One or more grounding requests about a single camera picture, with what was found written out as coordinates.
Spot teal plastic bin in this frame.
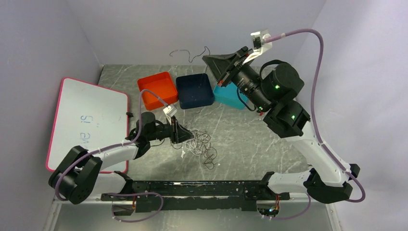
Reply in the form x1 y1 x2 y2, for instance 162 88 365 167
213 83 245 110

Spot black thin cable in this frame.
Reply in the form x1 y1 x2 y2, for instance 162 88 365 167
169 46 211 64

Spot pink framed whiteboard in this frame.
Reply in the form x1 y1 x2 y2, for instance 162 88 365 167
46 77 129 171

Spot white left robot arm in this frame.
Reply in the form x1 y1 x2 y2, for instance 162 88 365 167
48 112 194 205

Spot dark blue plastic bin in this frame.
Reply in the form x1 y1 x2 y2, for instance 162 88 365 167
176 73 215 110

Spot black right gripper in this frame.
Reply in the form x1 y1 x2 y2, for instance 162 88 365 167
203 46 272 112

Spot orange plastic bin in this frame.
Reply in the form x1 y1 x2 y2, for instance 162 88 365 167
137 72 179 111

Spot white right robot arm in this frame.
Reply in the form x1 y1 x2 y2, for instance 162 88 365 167
202 47 360 204

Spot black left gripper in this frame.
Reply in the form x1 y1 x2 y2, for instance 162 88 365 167
147 115 194 144

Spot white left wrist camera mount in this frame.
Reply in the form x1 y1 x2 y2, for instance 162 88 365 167
163 104 177 121

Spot dark brown thin cable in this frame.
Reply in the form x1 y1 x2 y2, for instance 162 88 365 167
170 129 219 170

